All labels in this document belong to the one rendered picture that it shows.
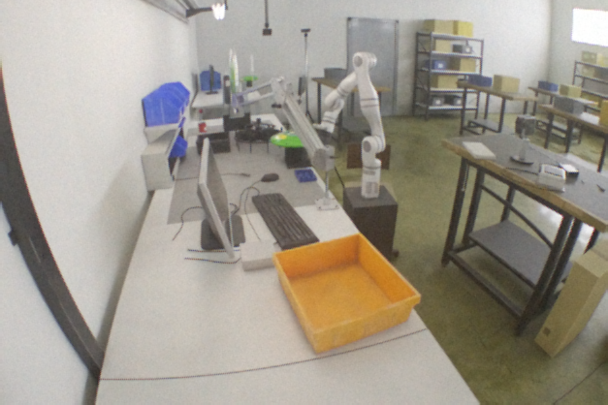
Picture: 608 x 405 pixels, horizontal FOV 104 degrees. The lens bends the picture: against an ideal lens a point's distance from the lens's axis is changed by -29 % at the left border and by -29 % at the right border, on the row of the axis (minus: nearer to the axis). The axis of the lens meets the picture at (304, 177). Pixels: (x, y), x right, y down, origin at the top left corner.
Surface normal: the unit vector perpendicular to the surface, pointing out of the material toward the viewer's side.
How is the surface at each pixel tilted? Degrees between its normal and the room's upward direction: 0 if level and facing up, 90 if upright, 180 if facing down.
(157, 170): 90
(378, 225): 90
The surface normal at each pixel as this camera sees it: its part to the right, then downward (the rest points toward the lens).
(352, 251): 0.35, 0.30
